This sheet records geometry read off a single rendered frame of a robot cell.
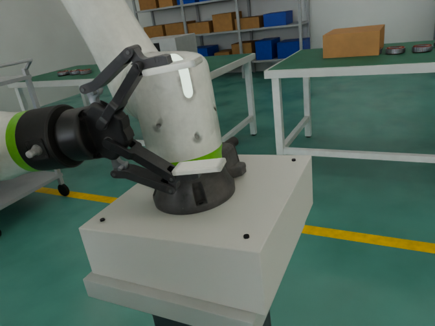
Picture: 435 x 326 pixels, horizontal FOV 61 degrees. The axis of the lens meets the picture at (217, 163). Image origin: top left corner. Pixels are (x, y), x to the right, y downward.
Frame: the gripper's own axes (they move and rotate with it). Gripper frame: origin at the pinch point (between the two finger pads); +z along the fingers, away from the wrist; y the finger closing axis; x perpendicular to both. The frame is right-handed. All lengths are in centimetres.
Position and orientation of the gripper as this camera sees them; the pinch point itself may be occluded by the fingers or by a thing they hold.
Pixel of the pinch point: (203, 116)
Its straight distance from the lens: 47.1
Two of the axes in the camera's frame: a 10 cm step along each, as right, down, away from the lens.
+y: -2.2, -9.0, -3.8
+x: 2.6, -4.3, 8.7
